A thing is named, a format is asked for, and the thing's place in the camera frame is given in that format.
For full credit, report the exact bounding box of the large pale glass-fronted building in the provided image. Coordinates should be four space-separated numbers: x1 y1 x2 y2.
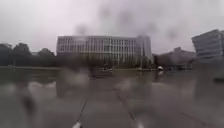
55 34 154 69

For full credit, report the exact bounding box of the low grey building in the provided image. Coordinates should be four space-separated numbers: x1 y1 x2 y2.
153 46 198 70

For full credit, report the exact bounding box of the row of dark trees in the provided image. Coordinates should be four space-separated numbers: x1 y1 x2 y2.
0 42 59 68

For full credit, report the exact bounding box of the pale multi-storey building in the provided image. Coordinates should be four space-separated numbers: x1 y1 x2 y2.
191 28 224 61

